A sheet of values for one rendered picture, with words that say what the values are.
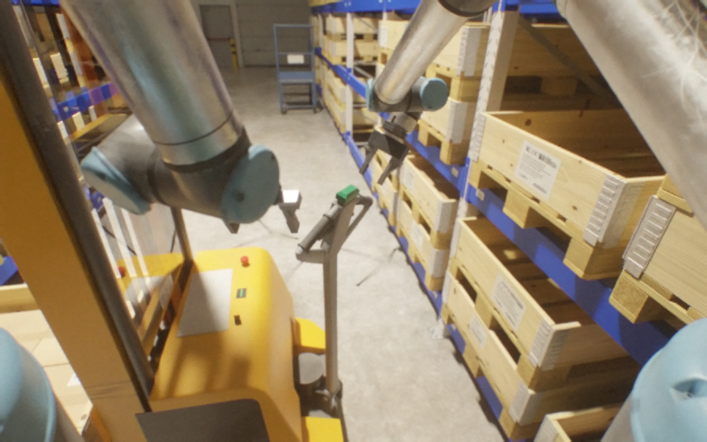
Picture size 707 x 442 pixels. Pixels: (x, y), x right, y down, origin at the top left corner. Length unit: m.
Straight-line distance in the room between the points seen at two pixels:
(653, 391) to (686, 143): 0.26
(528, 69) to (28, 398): 2.14
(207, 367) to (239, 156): 1.04
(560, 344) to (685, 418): 1.31
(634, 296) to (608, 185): 0.31
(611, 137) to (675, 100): 1.81
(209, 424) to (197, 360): 0.21
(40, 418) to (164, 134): 0.22
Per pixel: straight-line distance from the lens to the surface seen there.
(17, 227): 1.10
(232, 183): 0.38
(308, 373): 1.84
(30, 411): 0.27
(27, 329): 2.17
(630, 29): 0.54
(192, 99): 0.35
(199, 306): 1.57
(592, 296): 1.43
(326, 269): 1.31
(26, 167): 1.01
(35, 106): 0.96
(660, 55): 0.51
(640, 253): 1.21
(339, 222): 1.15
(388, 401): 2.30
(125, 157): 0.49
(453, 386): 2.42
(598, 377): 1.89
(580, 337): 1.60
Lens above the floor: 1.89
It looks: 30 degrees down
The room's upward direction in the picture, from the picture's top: 1 degrees clockwise
